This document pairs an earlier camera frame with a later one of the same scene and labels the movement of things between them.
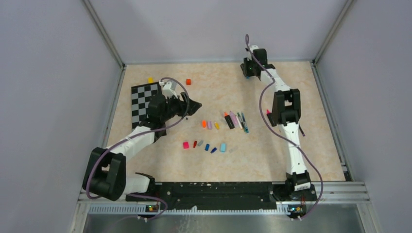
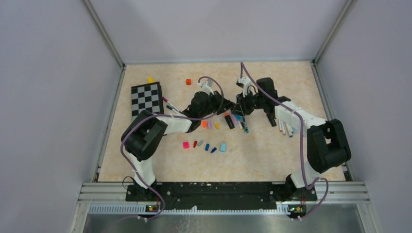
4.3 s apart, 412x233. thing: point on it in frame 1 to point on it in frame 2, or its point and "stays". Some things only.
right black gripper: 246,63 to 241,107
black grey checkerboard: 141,95 stays
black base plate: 234,196 stays
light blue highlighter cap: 223,147 stays
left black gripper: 182,104 to 227,105
